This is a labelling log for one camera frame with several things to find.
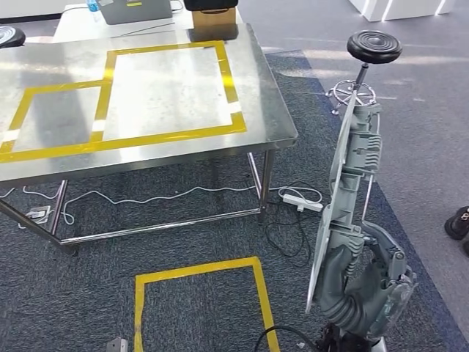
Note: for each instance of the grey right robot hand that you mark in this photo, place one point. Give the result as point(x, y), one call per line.
point(392, 296)

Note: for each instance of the silver wheel hub cap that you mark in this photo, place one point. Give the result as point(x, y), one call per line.
point(341, 146)

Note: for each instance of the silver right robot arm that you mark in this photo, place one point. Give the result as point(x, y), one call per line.
point(344, 316)

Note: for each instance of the stainless steel workbench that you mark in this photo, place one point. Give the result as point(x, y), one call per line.
point(256, 97)

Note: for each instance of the person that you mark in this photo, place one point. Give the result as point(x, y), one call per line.
point(458, 226)

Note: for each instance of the white power strip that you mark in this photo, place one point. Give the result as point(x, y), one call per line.
point(300, 201)

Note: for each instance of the black round stool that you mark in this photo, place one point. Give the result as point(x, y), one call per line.
point(373, 46)
point(10, 36)

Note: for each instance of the white display plinth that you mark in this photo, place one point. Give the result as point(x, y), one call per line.
point(403, 9)

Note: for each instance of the brown cardboard box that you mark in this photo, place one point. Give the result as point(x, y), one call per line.
point(214, 18)

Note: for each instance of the black case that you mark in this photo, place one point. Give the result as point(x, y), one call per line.
point(210, 4)

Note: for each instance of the grey laptop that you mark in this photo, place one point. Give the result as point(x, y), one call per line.
point(136, 12)

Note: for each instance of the white power adapter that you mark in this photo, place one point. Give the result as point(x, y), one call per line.
point(38, 213)

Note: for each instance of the clear water bottle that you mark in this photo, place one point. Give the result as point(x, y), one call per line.
point(93, 5)

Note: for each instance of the white table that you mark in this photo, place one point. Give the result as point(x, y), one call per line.
point(73, 29)

